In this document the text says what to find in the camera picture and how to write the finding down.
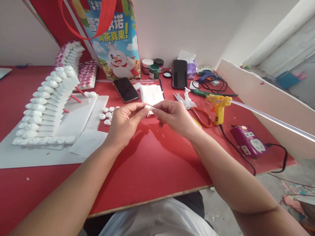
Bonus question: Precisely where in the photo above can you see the purple tissue pack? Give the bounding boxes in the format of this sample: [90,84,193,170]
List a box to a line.
[177,50,198,80]

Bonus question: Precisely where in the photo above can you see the blue glue gun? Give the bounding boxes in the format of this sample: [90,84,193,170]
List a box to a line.
[199,72,222,84]

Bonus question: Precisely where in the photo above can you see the white round device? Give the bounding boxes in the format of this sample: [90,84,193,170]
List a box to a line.
[197,65,215,76]

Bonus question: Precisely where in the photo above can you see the person's left hand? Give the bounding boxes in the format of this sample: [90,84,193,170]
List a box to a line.
[105,102,150,149]

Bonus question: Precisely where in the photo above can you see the white paper sheet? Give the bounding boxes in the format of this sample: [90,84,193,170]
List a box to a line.
[68,129,109,158]

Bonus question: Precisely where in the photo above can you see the black power strip cable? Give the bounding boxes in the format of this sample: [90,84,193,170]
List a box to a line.
[263,142,289,173]

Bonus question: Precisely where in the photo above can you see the red stick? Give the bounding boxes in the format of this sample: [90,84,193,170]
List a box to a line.
[69,86,85,104]

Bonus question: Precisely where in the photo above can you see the large white board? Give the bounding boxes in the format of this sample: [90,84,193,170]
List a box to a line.
[216,59,315,160]

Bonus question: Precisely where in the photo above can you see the black smartphone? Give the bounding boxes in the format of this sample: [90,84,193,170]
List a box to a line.
[113,77,140,103]

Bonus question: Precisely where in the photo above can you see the yellow glue gun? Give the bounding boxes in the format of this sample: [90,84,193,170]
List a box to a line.
[205,94,233,126]

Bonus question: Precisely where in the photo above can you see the person's left thumb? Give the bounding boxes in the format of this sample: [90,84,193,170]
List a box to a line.
[132,108,150,125]

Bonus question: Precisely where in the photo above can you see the white charger with black cable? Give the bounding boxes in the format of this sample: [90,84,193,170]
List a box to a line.
[192,78,228,94]

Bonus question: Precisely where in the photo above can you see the white foam base board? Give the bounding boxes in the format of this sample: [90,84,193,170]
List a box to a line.
[0,95,110,169]

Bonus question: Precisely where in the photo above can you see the red-handled scissors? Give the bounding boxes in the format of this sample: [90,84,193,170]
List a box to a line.
[173,92,213,128]

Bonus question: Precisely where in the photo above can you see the long clear glue stick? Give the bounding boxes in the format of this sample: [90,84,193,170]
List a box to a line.
[231,99,315,143]

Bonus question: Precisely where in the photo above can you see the stack of white tissue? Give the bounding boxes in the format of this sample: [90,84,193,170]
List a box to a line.
[139,84,165,116]

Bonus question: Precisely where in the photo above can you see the person's right thumb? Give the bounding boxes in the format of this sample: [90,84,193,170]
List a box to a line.
[152,108,169,120]

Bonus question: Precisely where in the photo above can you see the black glue gun cable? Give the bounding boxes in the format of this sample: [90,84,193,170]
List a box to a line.
[219,124,257,176]

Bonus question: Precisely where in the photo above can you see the pile of white paper rolls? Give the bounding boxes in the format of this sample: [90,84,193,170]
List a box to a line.
[99,106,120,126]

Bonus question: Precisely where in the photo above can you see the green paint jar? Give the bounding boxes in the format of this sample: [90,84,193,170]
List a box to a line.
[148,64,160,80]

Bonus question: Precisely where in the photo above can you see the person's body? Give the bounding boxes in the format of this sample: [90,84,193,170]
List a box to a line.
[82,191,218,236]

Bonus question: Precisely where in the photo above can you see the person's right hand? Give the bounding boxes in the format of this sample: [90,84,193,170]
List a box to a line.
[147,99,203,140]

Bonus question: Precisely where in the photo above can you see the person's right index finger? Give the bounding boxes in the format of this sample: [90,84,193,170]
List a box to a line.
[147,100,174,111]

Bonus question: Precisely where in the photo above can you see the black paint jar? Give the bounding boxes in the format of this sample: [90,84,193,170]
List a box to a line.
[153,58,164,73]

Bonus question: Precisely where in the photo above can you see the red cartoon gift bag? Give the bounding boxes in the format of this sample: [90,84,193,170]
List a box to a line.
[29,0,142,81]

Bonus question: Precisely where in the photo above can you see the white paper scraps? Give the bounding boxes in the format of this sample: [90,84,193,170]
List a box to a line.
[183,87,198,109]

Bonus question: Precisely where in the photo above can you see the person's right fingers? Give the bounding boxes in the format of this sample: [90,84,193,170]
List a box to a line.
[157,116,174,129]

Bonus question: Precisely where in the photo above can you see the white foam staircase model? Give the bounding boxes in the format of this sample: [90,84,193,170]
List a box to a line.
[11,40,86,150]

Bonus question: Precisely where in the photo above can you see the blue pen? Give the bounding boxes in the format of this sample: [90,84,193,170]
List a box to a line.
[158,76,165,100]

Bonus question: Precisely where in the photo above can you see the person's left index finger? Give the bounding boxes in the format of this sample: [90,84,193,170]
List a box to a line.
[117,102,150,114]

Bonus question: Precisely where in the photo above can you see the black glasses case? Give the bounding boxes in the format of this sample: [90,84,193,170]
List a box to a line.
[171,59,189,90]

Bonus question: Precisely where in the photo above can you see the white paint jar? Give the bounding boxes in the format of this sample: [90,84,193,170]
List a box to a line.
[141,58,155,74]

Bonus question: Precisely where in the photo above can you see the green utility knife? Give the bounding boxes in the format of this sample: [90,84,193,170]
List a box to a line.
[193,88,239,97]

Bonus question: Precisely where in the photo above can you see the purple power strip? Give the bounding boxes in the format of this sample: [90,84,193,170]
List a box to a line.
[230,125,268,158]

